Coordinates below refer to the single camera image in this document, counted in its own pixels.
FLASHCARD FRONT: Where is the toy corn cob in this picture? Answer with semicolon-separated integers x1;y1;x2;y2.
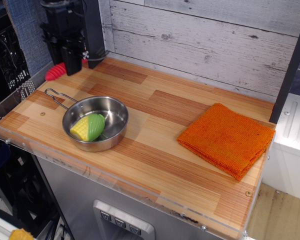
70;113;106;142

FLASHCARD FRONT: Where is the dark grey left post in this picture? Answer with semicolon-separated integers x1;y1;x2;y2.
82;0;106;69

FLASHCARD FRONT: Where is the yellow object bottom left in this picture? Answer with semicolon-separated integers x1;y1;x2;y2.
8;228;35;240

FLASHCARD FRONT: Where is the dark grey post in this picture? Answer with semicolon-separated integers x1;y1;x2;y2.
82;0;106;69
269;34;300;124

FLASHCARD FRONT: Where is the white side appliance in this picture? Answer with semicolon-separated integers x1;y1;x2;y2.
262;93;300;199

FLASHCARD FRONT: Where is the stainless steel toy cabinet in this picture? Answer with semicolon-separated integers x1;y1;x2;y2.
37;151;247;240

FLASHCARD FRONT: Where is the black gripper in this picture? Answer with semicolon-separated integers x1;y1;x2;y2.
40;0;85;76

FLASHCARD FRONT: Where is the orange cloth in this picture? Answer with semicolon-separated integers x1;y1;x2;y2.
176;103;275;181

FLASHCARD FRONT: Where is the dark grey right post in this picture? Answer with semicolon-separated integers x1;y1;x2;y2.
269;34;300;124

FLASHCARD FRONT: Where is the black plastic crate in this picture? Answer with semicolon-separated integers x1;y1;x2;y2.
0;26;30;102

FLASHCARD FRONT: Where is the red handled metal fork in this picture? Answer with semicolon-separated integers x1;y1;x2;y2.
44;62;75;82

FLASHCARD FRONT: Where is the silver metal pan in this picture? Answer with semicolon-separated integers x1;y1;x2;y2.
44;88;129;152

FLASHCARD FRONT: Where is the silver dispenser button panel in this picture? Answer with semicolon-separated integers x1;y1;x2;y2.
93;199;156;240

